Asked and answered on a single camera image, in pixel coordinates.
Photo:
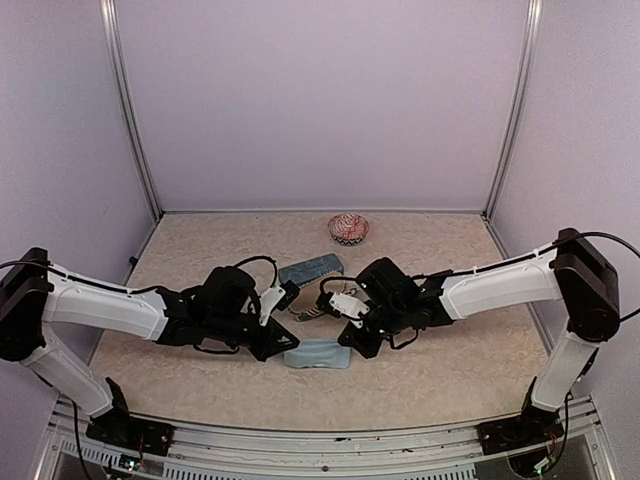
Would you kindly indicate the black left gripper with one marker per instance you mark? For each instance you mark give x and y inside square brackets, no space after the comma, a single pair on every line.
[268,347]

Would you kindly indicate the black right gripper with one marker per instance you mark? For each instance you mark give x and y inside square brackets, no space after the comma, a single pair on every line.
[369,347]

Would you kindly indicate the american flag glasses case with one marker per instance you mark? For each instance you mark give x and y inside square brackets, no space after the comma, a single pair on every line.
[304,307]

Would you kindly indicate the blue cleaning cloth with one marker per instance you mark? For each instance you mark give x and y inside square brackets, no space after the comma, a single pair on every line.
[318,353]

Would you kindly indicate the blue-green leather glasses case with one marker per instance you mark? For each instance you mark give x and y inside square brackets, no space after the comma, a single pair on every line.
[309,271]

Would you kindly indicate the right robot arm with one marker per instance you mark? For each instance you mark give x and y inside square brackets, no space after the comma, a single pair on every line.
[570,270]

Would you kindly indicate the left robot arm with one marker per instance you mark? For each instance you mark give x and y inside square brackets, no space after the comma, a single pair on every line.
[36,294]

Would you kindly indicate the red patterned ceramic bowl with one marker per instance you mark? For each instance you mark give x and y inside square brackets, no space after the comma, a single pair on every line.
[348,229]

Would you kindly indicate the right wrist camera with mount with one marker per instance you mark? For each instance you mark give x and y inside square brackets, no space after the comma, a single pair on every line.
[339,305]

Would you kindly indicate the front aluminium rail base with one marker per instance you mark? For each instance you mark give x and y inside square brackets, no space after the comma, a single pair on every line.
[208,451]

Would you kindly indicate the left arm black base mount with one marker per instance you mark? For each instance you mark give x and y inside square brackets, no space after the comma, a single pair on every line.
[130,432]

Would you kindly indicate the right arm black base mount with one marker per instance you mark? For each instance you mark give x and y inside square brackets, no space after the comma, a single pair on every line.
[531,426]

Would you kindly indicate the right aluminium frame post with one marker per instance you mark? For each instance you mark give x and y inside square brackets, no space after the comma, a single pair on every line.
[518,101]

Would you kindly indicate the aluminium frame post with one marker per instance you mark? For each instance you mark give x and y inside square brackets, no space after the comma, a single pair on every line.
[118,65]
[518,101]

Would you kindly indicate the left aluminium frame post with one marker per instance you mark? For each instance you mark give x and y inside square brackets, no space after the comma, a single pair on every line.
[118,65]

